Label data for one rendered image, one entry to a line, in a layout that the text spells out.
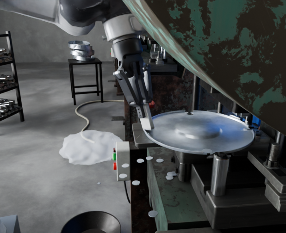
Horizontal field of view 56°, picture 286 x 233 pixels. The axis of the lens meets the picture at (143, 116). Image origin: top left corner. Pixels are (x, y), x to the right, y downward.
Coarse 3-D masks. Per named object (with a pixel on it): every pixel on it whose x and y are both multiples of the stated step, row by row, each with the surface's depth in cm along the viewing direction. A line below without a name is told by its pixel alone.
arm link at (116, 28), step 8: (120, 16) 64; (128, 16) 64; (104, 24) 66; (112, 24) 64; (120, 24) 64; (128, 24) 64; (136, 24) 65; (112, 32) 65; (120, 32) 64; (128, 32) 64; (136, 32) 66; (144, 32) 70; (112, 40) 68; (120, 40) 66
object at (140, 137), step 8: (136, 128) 74; (136, 136) 69; (144, 136) 69; (136, 144) 66; (144, 144) 66; (152, 144) 66; (176, 152) 75; (176, 160) 76; (184, 160) 71; (192, 160) 71; (200, 160) 71; (208, 160) 72; (176, 168) 73; (184, 168) 71; (184, 176) 72
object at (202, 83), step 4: (200, 80) 72; (200, 84) 73; (204, 84) 70; (208, 84) 66; (208, 88) 67; (212, 88) 65; (212, 92) 65; (216, 92) 65; (220, 92) 65; (224, 96) 64
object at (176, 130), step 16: (176, 112) 86; (192, 112) 86; (208, 112) 85; (160, 128) 74; (176, 128) 72; (192, 128) 72; (208, 128) 72; (224, 128) 74; (160, 144) 64; (176, 144) 64; (192, 144) 64; (208, 144) 64; (224, 144) 64; (240, 144) 64
